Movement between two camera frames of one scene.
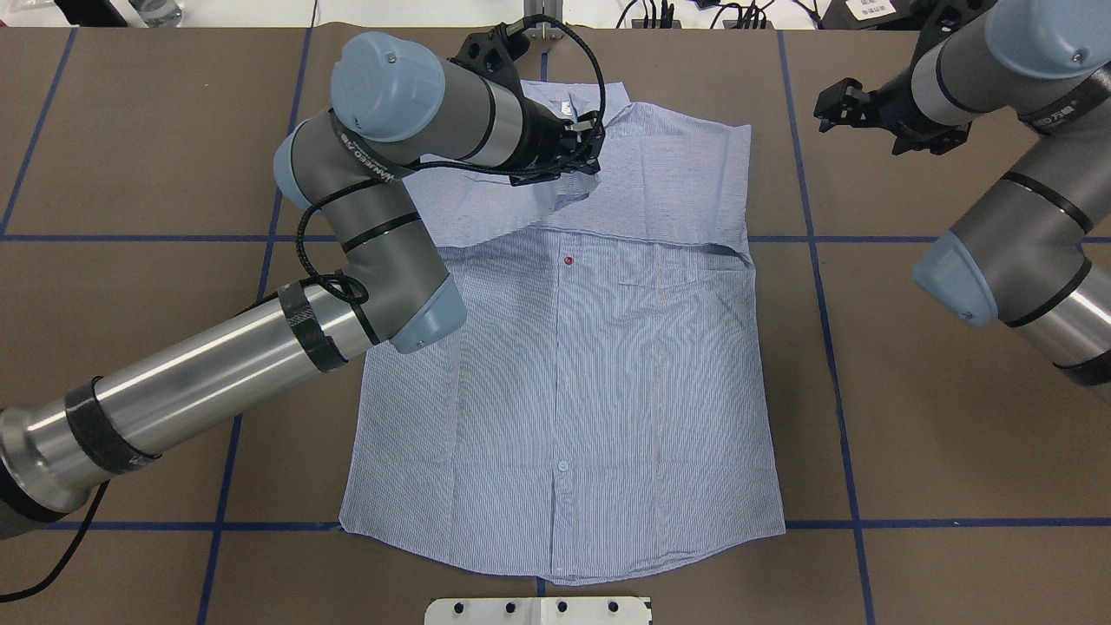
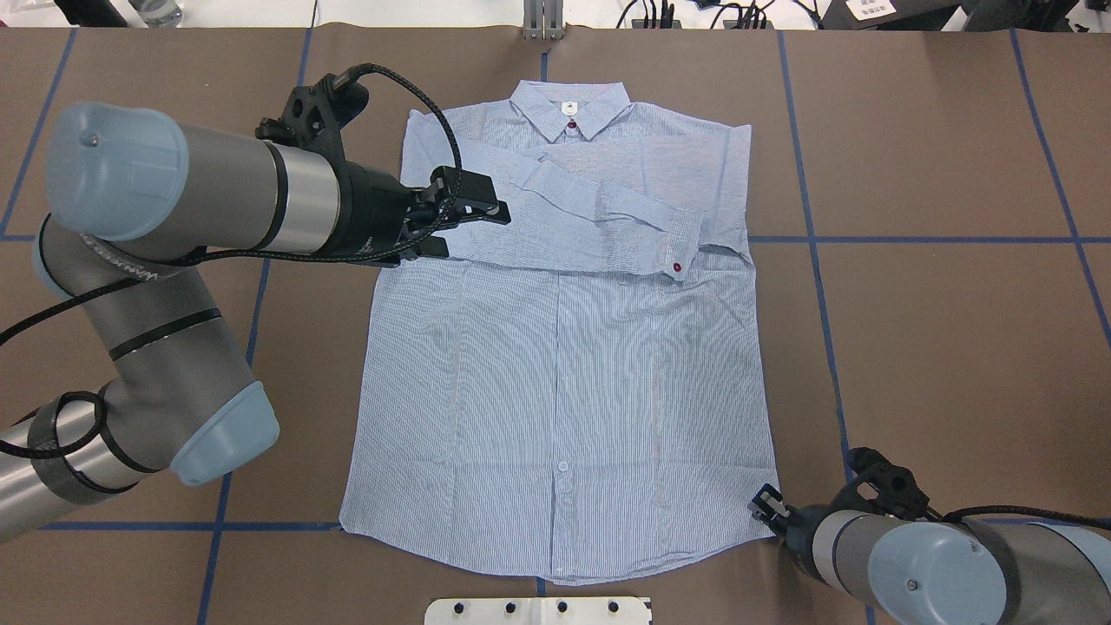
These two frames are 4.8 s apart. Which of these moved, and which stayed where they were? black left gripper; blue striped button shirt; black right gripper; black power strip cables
Moved: black left gripper; black right gripper
Stayed: black power strip cables; blue striped button shirt
